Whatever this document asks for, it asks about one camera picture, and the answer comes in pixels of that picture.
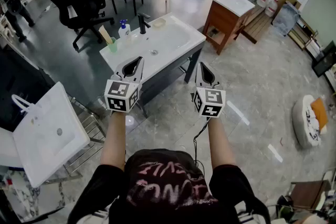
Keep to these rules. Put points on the black sink faucet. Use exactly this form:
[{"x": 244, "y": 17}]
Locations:
[{"x": 143, "y": 24}]

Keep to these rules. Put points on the person's left forearm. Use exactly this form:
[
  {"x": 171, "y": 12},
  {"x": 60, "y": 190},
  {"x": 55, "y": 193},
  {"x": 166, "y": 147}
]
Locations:
[{"x": 114, "y": 139}]

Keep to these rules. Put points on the chrome metal sink frame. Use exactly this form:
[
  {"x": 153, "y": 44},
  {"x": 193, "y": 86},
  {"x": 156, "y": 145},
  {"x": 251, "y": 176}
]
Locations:
[{"x": 84, "y": 126}]

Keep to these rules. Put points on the grey marble sample board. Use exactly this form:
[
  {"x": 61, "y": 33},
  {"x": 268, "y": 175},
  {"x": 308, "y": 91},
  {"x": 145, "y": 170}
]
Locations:
[{"x": 286, "y": 19}]

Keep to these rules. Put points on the small white vanity sink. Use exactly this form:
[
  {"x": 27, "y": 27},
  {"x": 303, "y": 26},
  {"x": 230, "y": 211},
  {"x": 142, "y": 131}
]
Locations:
[{"x": 233, "y": 4}]

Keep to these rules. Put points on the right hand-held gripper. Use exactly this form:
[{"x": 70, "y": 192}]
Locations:
[{"x": 210, "y": 102}]

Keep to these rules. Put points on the white square sink basin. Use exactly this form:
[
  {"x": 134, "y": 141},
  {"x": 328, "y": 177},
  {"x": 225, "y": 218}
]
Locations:
[{"x": 50, "y": 136}]

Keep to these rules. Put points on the person's right forearm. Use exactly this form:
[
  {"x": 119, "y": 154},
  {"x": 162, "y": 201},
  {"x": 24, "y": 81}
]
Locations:
[{"x": 220, "y": 141}]

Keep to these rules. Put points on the clear soap dish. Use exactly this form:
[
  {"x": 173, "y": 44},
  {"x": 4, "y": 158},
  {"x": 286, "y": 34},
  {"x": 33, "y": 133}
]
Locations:
[{"x": 159, "y": 23}]

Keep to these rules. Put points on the wooden vanity cabinet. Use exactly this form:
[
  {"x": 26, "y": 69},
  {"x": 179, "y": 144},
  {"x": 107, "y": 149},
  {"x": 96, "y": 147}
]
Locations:
[{"x": 223, "y": 26}]

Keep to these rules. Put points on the white pump soap bottle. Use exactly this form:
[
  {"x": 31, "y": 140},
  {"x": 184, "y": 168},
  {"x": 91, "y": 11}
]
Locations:
[{"x": 124, "y": 31}]

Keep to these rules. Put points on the cream toothpaste tube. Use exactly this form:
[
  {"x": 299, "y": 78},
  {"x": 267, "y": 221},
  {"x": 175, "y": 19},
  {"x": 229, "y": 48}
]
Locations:
[{"x": 105, "y": 33}]

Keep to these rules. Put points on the green plastic cup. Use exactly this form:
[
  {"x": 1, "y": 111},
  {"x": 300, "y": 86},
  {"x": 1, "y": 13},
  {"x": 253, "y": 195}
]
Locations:
[{"x": 113, "y": 46}]

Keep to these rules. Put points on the black cabinet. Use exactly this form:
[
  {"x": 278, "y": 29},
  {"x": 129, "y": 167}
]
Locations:
[{"x": 21, "y": 86}]

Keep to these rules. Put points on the white sink faucet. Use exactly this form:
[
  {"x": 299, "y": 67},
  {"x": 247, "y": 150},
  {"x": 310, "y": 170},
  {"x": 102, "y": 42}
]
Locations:
[{"x": 22, "y": 103}]

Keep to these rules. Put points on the wooden slatted pallet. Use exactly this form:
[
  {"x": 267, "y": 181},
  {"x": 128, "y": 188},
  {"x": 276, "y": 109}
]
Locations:
[{"x": 258, "y": 25}]

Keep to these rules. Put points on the white round pet bed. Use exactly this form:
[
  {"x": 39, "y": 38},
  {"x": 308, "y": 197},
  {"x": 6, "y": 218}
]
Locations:
[{"x": 304, "y": 126}]

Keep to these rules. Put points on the black office chair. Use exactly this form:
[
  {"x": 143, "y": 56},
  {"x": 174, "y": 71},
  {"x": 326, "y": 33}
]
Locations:
[{"x": 71, "y": 0}]

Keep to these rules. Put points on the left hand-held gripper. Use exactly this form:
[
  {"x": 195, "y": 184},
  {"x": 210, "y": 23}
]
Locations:
[{"x": 120, "y": 97}]

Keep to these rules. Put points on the black flat screen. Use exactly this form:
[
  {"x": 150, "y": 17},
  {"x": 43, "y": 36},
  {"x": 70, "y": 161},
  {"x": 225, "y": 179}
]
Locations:
[{"x": 325, "y": 60}]

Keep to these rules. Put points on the white rectangular sink basin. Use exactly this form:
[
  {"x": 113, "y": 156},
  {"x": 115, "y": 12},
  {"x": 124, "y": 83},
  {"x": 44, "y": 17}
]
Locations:
[{"x": 162, "y": 42}]

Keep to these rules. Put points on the black printed t-shirt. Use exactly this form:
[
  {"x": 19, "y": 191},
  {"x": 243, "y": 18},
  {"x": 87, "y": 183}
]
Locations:
[{"x": 168, "y": 189}]

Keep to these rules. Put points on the dark grey sink stand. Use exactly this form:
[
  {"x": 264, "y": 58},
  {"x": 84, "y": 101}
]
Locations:
[{"x": 168, "y": 78}]

